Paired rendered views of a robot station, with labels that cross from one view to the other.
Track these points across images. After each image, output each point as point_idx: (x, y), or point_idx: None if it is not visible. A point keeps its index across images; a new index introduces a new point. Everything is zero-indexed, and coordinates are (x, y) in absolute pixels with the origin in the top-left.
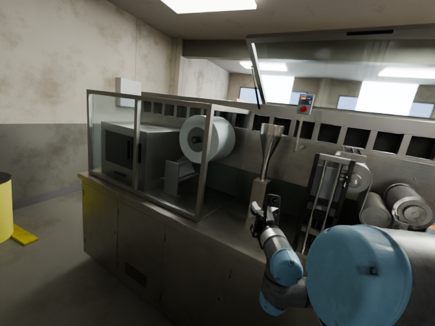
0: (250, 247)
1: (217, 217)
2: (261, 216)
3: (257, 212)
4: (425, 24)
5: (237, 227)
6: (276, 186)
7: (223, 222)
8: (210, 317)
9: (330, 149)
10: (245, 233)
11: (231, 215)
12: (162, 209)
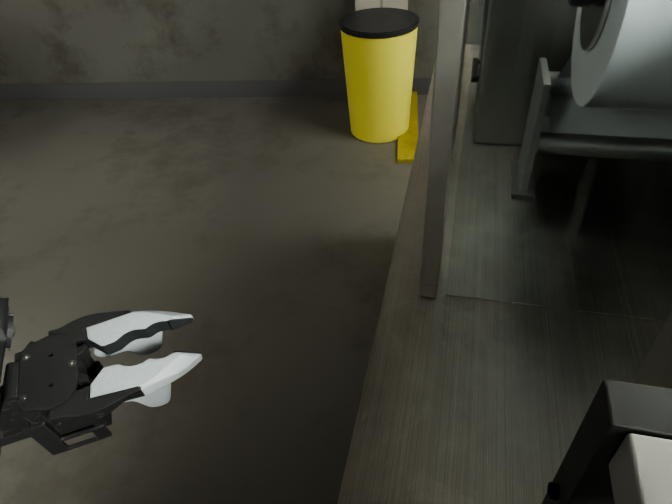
0: (390, 481)
1: (505, 327)
2: (23, 352)
3: (51, 335)
4: None
5: (491, 406)
6: None
7: (486, 353)
8: None
9: None
10: (469, 446)
11: (561, 364)
12: (423, 206)
